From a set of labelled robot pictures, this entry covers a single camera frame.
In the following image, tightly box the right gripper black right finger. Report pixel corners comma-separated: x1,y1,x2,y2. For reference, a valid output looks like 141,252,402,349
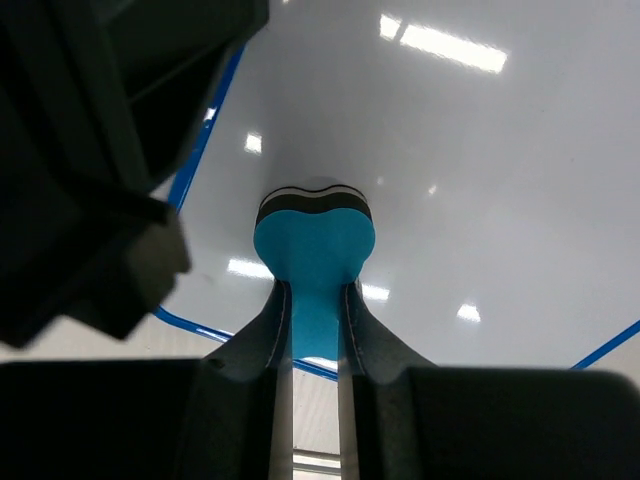
338,284,639,479

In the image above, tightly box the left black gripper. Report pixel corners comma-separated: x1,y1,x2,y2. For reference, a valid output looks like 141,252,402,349
1,1,269,349

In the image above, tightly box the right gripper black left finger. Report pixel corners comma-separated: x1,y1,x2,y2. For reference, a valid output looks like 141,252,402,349
1,281,293,479

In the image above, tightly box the blue whiteboard eraser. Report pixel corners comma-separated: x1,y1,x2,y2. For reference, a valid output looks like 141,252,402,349
253,184,375,361

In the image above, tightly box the blue framed whiteboard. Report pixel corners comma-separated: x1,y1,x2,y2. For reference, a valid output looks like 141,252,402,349
165,1,639,375

